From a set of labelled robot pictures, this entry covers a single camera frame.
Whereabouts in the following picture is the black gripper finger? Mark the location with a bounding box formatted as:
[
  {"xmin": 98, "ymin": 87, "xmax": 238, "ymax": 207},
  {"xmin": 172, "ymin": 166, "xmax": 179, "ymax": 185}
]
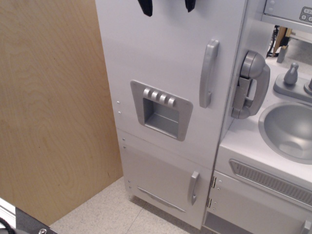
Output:
[
  {"xmin": 185, "ymin": 0, "xmax": 196, "ymax": 12},
  {"xmin": 138, "ymin": 0, "xmax": 153, "ymax": 17}
]

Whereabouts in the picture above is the white fridge door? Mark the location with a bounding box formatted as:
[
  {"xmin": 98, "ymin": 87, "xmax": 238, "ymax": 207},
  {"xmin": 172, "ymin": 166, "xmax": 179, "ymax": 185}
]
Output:
[{"xmin": 96, "ymin": 0, "xmax": 246, "ymax": 169}]

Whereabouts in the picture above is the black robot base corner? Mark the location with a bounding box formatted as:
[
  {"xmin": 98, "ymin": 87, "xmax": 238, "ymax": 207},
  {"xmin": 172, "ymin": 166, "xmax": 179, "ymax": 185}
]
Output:
[{"xmin": 0, "ymin": 207, "xmax": 57, "ymax": 234}]

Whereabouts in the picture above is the silver ice dispenser panel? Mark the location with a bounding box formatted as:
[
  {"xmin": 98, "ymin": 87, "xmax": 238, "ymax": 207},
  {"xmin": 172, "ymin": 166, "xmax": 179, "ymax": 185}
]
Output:
[{"xmin": 130, "ymin": 80, "xmax": 193, "ymax": 141}]

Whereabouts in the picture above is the grey toy microwave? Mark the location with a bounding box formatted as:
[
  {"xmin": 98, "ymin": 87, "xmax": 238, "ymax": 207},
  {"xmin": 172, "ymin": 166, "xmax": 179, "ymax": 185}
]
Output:
[{"xmin": 261, "ymin": 0, "xmax": 312, "ymax": 33}]

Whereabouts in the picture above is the silver toy telephone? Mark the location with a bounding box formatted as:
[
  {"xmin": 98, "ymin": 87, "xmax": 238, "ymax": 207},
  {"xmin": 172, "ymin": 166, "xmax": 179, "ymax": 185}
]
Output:
[{"xmin": 232, "ymin": 51, "xmax": 270, "ymax": 119}]

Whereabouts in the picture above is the silver toy faucet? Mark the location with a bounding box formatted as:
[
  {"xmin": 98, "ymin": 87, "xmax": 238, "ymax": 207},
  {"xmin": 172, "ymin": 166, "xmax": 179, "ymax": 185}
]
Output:
[{"xmin": 273, "ymin": 62, "xmax": 312, "ymax": 103}]

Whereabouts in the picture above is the silver toy sink basin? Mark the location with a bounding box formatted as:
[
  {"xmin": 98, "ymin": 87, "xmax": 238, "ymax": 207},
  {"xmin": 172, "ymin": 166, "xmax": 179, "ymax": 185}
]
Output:
[{"xmin": 258, "ymin": 101, "xmax": 312, "ymax": 165}]

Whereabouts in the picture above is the white lower freezer door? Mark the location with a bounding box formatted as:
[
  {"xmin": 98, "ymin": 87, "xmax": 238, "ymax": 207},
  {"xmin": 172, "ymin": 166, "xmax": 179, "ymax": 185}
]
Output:
[{"xmin": 117, "ymin": 129, "xmax": 212, "ymax": 229}]

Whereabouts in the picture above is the white oven door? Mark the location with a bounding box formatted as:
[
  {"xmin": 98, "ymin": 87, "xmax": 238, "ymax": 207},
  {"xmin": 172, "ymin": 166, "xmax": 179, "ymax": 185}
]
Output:
[{"xmin": 204, "ymin": 172, "xmax": 312, "ymax": 234}]

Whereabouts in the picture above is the silver oven vent panel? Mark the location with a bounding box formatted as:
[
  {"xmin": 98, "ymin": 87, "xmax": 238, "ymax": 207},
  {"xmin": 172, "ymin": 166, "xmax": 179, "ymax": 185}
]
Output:
[{"xmin": 229, "ymin": 159, "xmax": 312, "ymax": 206}]

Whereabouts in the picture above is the silver upper door handle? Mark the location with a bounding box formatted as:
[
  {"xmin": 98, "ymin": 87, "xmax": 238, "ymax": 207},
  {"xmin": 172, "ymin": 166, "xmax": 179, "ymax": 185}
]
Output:
[{"xmin": 199, "ymin": 39, "xmax": 219, "ymax": 108}]

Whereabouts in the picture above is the silver freezer door handle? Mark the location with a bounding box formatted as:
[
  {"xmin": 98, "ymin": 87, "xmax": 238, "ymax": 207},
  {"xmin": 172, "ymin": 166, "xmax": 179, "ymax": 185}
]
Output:
[{"xmin": 188, "ymin": 171, "xmax": 200, "ymax": 206}]

